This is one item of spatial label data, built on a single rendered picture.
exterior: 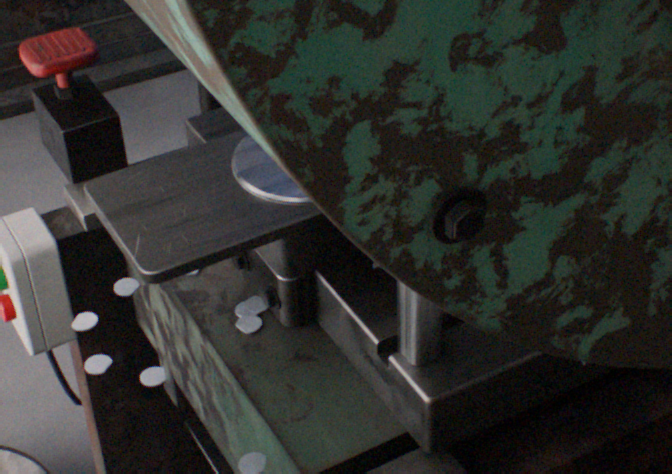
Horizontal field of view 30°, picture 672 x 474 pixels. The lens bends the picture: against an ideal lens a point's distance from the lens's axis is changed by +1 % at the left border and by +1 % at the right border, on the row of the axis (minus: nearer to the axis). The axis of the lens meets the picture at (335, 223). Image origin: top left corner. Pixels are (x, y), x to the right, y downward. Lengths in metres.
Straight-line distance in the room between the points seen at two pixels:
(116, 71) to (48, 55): 1.42
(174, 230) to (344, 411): 0.20
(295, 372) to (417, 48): 0.66
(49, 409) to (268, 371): 0.96
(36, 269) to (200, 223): 0.31
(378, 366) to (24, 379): 1.11
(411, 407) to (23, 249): 0.45
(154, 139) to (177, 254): 1.56
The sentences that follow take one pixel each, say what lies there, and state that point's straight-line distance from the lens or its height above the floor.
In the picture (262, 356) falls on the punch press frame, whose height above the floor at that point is 0.64.
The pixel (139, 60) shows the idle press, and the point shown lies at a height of 0.03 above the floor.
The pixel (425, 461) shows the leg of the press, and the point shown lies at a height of 0.64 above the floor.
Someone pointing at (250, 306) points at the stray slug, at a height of 0.65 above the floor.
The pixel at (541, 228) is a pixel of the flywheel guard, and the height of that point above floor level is 1.08.
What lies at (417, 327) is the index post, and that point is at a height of 0.75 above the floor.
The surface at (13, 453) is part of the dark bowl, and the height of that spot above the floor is 0.07.
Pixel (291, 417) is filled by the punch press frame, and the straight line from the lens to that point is 0.99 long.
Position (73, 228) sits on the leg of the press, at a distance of 1.25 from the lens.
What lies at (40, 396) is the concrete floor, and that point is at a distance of 1.98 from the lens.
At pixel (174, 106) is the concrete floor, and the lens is 2.59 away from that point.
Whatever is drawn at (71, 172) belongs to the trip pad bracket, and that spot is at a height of 0.66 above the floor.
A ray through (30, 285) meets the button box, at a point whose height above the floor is 0.59.
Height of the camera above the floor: 1.36
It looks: 38 degrees down
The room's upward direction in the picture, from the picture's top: 3 degrees counter-clockwise
